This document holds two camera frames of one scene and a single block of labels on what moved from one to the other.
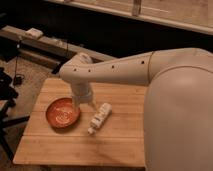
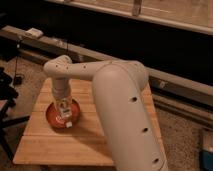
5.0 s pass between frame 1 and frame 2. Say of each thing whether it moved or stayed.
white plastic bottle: moved
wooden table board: stayed
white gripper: moved
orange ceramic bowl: stayed
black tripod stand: stayed
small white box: stayed
